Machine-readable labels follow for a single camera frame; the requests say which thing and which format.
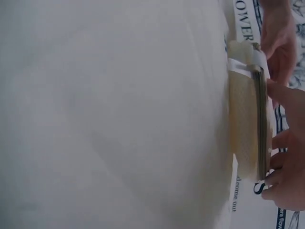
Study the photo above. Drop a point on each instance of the beige mesh zipper pouch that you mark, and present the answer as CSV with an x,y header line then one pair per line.
x,y
243,114

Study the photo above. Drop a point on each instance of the person's left hand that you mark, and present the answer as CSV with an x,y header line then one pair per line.
x,y
277,31

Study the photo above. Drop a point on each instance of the person's left fingers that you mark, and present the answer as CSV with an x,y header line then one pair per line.
x,y
276,57

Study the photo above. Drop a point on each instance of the person's right hand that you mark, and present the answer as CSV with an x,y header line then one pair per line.
x,y
294,152

